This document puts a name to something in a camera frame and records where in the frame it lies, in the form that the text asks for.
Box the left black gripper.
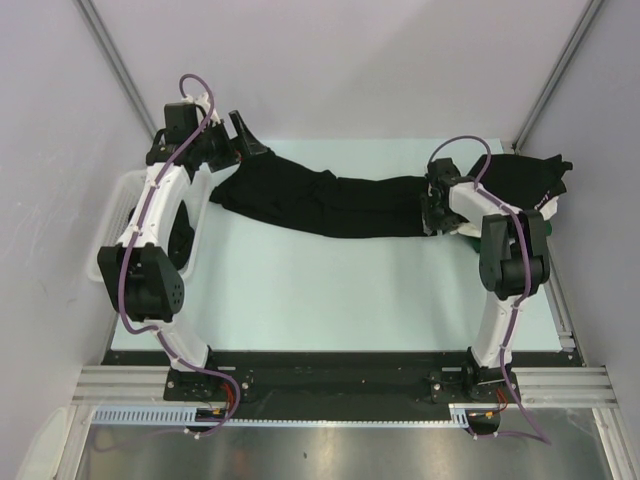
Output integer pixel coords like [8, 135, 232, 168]
[192, 112, 266, 173]

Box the white plastic laundry basket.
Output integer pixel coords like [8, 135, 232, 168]
[84, 169, 209, 285]

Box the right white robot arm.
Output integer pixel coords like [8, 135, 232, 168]
[421, 158, 550, 401]

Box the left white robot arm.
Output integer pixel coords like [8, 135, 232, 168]
[97, 100, 267, 400]

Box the white folded t-shirt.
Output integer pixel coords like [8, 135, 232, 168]
[454, 197, 559, 239]

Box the green folded t-shirt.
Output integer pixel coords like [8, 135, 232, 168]
[467, 222, 553, 254]

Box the black printed t-shirt in basket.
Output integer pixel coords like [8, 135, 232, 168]
[167, 201, 195, 270]

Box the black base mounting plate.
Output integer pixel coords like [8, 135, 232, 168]
[102, 349, 581, 435]

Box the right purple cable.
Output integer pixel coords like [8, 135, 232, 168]
[427, 134, 551, 446]

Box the purple cable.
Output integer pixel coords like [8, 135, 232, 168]
[427, 134, 551, 446]
[94, 74, 242, 454]

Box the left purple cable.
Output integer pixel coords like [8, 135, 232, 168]
[94, 74, 242, 454]

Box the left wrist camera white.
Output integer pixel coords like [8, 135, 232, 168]
[182, 92, 222, 125]

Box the white slotted cable duct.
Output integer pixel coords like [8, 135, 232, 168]
[92, 403, 471, 429]

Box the left aluminium frame post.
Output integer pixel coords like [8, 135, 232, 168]
[73, 0, 159, 140]

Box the aluminium frame post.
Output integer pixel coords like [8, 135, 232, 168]
[511, 0, 608, 153]
[73, 0, 159, 140]

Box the right aluminium frame post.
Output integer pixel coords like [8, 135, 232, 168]
[511, 0, 608, 153]

